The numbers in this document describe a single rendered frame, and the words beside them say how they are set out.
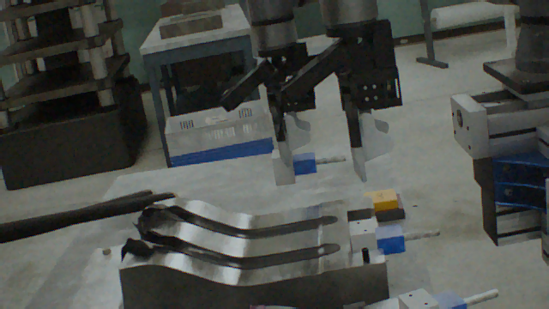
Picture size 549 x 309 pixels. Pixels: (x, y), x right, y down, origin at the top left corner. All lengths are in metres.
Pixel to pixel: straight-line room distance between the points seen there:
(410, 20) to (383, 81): 6.72
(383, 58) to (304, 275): 0.31
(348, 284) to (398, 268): 0.18
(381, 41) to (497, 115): 0.40
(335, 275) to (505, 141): 0.46
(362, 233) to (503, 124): 0.40
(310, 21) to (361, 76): 6.52
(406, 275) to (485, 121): 0.32
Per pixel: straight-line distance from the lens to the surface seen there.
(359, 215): 1.20
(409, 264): 1.19
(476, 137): 1.31
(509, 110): 1.33
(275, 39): 1.24
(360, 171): 0.98
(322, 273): 1.01
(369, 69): 0.97
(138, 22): 7.44
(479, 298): 0.96
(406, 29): 7.68
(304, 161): 1.31
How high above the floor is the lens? 1.34
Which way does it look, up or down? 17 degrees down
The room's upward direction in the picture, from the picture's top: 10 degrees counter-clockwise
